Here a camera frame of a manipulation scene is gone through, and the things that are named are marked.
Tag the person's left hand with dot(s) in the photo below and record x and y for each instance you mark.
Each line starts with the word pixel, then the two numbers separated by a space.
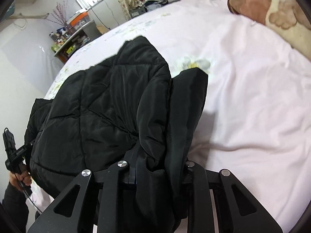
pixel 25 178

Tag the wooden shelf with clutter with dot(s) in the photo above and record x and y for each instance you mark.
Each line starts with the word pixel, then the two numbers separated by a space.
pixel 65 48

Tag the black camera box with cable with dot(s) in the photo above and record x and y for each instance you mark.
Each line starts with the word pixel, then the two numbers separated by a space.
pixel 8 141

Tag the orange white storage box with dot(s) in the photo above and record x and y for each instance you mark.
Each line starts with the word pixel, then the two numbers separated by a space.
pixel 80 18

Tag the pink dried flower branches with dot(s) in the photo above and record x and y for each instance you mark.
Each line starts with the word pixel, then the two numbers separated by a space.
pixel 59 15

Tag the black puffer hooded jacket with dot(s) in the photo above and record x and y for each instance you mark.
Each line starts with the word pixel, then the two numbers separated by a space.
pixel 127 107

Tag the brown beige plush blanket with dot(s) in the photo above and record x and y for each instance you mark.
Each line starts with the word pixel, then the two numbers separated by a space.
pixel 285 17

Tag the pink floral bed sheet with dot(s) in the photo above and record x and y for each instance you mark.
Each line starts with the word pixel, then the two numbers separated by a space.
pixel 256 119

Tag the wall air conditioner floral cover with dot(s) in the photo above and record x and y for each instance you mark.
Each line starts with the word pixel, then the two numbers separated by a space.
pixel 9 12

